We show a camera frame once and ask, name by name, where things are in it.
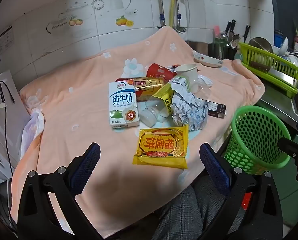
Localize white flowered plate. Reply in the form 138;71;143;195
193;51;224;67

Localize yellow snack packet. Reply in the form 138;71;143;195
132;124;189;170

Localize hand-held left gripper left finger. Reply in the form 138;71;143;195
18;142;101;240

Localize dark green utensil holder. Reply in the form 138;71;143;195
214;37;239;60

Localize clear plastic wrapper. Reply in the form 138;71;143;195
198;74;213;98

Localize clear plastic bottle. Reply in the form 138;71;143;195
138;97;173;128

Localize green dish rack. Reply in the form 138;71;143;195
238;42;298;99

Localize person's plaid trouser leg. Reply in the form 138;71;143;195
151;177;239;240

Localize white appliance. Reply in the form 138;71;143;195
0;70;31;188

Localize braided metal hose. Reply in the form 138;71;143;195
176;0;183;29
157;0;166;28

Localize peach flowered blanket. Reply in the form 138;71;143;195
10;26;266;239

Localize yellow hose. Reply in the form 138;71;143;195
169;0;179;27

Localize gold tea bottle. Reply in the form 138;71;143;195
115;77;166;102

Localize wall label sticker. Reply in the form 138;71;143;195
0;26;14;63

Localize clear plastic tube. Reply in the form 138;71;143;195
179;0;191;28

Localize white bowl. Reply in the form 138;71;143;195
279;37;289;55

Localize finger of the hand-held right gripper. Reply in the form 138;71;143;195
277;137;298;159

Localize white paper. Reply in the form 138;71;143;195
170;76;209;132

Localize black cardboard box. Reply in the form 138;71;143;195
198;97;226;118

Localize green plastic basket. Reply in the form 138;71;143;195
224;106;292;175

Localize metal bowl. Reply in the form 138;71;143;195
248;37;273;53

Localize black handled knife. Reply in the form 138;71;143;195
225;19;237;42
243;24;251;43

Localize black cable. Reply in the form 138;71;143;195
0;74;16;178

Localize white paper cup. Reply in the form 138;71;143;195
175;64;201;93

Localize blue container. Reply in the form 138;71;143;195
274;30;284;48

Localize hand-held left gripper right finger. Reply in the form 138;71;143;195
199;142;283;240

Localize white milk carton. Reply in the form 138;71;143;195
108;81;140;129

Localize wooden handled cleaver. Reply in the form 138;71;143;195
249;60;298;87

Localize red paper cup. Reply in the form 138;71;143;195
146;63;177;80

